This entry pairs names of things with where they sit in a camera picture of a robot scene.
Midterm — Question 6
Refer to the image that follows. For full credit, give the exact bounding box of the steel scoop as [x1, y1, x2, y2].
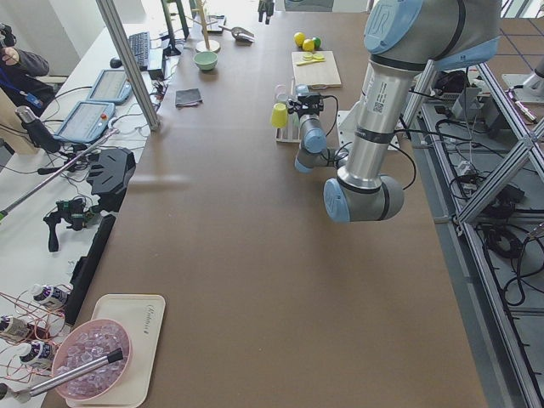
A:
[219, 25, 255, 44]

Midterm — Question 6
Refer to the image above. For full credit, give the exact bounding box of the teach pendant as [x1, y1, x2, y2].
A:
[53, 100, 116, 144]
[87, 69, 132, 105]

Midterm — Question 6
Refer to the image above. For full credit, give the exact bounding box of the light blue cup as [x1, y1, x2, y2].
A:
[295, 84, 309, 98]

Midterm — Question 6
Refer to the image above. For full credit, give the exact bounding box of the dark grey folded cloth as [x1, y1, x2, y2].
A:
[175, 88, 202, 108]

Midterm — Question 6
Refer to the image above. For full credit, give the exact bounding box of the cream plastic tray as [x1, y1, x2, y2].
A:
[66, 294, 166, 407]

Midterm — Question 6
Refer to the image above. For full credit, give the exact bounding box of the pink bowl of ice cubes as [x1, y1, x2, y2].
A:
[52, 319, 132, 401]

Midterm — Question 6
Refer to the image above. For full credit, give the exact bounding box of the black flat bar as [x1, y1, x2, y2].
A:
[64, 215, 116, 326]

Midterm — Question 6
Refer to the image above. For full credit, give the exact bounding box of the yellow cup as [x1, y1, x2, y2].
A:
[270, 102, 289, 129]

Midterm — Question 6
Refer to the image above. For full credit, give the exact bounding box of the grey box under frame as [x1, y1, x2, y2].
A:
[452, 87, 504, 138]

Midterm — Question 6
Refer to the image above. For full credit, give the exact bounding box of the green ceramic bowl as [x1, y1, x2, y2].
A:
[193, 51, 218, 71]

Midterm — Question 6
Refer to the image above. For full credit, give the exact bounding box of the seated person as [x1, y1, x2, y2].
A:
[1, 23, 54, 116]

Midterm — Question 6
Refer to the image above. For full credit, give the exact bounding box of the wooden mug tree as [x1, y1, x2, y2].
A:
[190, 0, 221, 53]

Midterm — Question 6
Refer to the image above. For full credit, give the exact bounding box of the pink cup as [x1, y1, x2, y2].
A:
[275, 84, 288, 103]

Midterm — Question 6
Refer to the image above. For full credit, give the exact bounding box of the near teach pendant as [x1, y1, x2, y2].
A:
[53, 100, 116, 144]

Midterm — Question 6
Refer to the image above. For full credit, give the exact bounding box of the black robot hand housing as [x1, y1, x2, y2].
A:
[86, 147, 136, 213]

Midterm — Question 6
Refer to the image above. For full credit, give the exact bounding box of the yellow lemon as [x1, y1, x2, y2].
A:
[302, 38, 315, 52]
[293, 31, 306, 47]

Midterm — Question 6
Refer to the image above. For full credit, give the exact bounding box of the yellow plastic knife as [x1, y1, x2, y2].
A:
[296, 59, 326, 66]

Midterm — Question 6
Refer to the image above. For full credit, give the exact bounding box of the black keyboard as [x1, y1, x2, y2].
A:
[127, 31, 150, 71]

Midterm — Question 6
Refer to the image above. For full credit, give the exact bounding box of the black computer mouse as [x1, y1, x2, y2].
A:
[110, 58, 122, 69]

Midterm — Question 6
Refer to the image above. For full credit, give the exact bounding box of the long silver rod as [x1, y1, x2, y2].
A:
[1, 127, 120, 219]

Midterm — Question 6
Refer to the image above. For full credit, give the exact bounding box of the aluminium frame post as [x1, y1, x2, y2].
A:
[96, 0, 160, 131]

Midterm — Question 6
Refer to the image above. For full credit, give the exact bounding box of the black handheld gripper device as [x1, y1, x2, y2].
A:
[43, 197, 103, 252]

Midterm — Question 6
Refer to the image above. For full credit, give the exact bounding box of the far teach pendant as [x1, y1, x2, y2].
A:
[87, 69, 132, 105]

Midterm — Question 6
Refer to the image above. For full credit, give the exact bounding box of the aluminium frame structure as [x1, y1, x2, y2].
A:
[401, 64, 543, 407]

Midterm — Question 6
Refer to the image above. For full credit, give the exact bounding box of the black steel thermos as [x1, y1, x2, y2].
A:
[14, 105, 60, 153]

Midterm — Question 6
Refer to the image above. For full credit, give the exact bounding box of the wooden cutting board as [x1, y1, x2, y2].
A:
[292, 51, 342, 89]

